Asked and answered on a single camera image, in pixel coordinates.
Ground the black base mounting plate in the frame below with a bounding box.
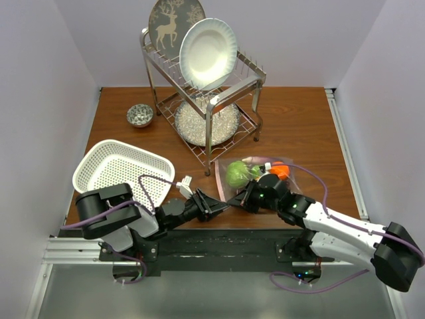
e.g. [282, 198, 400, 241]
[99, 229, 319, 277]

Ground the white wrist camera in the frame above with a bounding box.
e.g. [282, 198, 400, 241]
[259, 162, 272, 175]
[176, 175, 193, 199]

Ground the green fake cabbage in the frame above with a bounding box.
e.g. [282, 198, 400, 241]
[225, 160, 253, 189]

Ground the white perforated plastic basket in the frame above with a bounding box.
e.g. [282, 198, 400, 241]
[72, 139, 175, 209]

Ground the orange fake tomato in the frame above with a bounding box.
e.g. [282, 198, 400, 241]
[269, 161, 290, 180]

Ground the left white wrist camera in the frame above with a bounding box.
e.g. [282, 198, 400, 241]
[176, 175, 193, 199]

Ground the purple fake eggplant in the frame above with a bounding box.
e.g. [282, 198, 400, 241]
[242, 156, 273, 165]

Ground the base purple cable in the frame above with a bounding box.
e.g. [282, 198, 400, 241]
[111, 249, 149, 285]
[270, 268, 369, 295]

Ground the small green fake vegetable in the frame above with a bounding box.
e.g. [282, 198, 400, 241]
[250, 165, 262, 179]

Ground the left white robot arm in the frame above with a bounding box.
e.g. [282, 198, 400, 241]
[60, 180, 229, 261]

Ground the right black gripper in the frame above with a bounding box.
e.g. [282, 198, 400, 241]
[228, 179, 280, 215]

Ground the small patterned bowl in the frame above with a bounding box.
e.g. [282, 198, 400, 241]
[126, 104, 154, 128]

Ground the speckled plate lower shelf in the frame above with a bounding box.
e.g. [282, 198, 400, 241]
[175, 102, 240, 147]

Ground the grey deer plate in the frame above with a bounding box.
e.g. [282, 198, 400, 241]
[148, 0, 205, 60]

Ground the steel dish rack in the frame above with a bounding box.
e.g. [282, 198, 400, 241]
[139, 27, 266, 176]

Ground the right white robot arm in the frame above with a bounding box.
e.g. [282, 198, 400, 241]
[228, 174, 424, 292]

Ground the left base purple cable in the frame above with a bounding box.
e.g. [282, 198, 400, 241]
[111, 249, 149, 285]

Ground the white fluted plate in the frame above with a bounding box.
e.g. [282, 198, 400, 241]
[179, 18, 238, 91]

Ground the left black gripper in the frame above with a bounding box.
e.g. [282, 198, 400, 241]
[167, 187, 228, 230]

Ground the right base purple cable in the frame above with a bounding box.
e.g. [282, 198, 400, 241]
[270, 268, 369, 295]

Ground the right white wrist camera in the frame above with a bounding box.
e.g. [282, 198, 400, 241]
[259, 162, 272, 175]

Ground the clear zip top bag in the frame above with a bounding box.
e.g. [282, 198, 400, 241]
[215, 157, 301, 201]

